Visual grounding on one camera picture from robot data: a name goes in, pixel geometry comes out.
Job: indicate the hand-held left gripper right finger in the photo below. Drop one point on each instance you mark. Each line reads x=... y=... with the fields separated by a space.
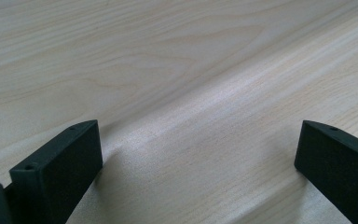
x=338 y=169

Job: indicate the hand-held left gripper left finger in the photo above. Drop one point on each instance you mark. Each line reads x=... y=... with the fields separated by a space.
x=59 y=169

